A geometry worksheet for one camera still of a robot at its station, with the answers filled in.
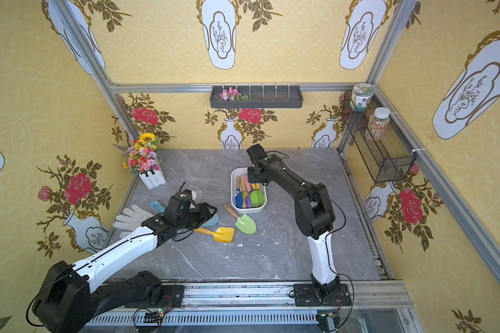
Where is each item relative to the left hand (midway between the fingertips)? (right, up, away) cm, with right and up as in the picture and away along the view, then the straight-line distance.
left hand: (208, 210), depth 85 cm
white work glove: (-37, -6, +8) cm, 38 cm away
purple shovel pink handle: (+16, +2, +10) cm, 19 cm away
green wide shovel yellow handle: (+20, +4, +12) cm, 24 cm away
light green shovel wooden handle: (+14, -7, +8) cm, 18 cm away
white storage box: (+11, +15, +20) cm, 27 cm away
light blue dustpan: (-25, 0, +10) cm, 27 cm away
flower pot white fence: (-33, +21, +11) cm, 40 cm away
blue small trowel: (+12, +4, +13) cm, 18 cm away
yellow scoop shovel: (+5, -11, +4) cm, 13 cm away
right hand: (+22, +14, +14) cm, 30 cm away
